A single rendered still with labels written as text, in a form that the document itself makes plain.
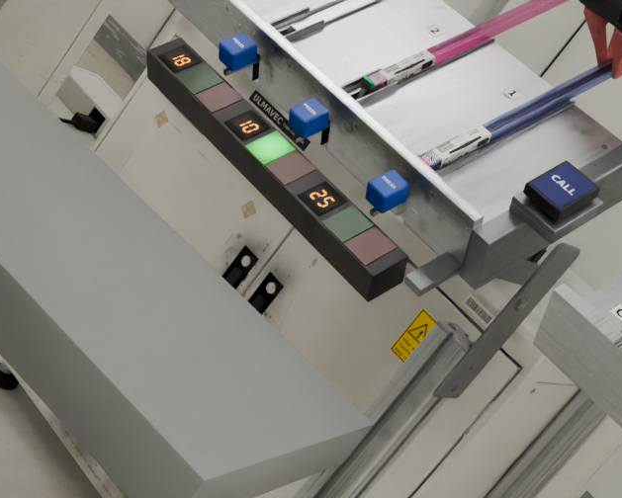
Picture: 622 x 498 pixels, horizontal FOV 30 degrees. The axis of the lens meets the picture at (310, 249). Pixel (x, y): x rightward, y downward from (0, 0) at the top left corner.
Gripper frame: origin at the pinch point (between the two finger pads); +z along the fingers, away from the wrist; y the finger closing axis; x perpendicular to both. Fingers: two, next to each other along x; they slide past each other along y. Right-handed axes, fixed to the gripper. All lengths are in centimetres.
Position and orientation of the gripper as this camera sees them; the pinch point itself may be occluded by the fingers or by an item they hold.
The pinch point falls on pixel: (612, 64)
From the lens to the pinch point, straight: 115.5
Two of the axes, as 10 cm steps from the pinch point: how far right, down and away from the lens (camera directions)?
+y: -6.2, -6.2, 4.8
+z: -0.7, 6.5, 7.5
